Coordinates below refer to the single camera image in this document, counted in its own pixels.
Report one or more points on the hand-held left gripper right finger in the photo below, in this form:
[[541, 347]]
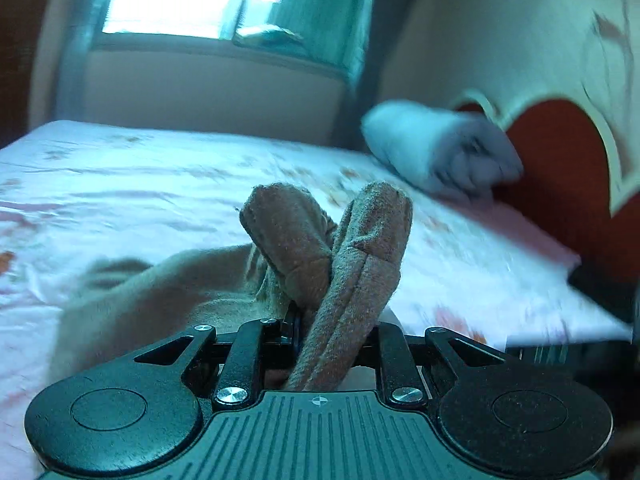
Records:
[[392, 355]]

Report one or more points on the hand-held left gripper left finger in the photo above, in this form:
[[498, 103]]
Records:
[[250, 355]]

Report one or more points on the grey-brown pants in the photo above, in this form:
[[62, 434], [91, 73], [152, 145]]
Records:
[[360, 280]]

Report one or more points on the bed with floral sheet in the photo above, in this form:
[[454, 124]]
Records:
[[150, 185]]

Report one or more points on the rolled light blue quilt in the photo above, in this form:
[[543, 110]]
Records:
[[425, 145]]

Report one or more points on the dark blurred object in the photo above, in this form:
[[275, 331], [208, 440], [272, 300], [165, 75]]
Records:
[[610, 290]]

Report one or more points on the red and white headboard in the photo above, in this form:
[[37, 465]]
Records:
[[550, 160]]

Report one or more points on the grey-blue curtain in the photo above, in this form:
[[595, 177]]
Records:
[[370, 85], [85, 50]]

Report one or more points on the patterned bundle on window sill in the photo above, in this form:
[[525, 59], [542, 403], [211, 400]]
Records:
[[267, 35]]

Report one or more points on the sheer teal curtain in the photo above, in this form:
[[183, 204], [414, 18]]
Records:
[[320, 10]]

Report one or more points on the sliding window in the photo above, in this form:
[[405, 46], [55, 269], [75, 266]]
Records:
[[175, 0]]

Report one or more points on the brown wooden door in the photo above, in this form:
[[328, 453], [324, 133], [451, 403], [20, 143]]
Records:
[[20, 60]]

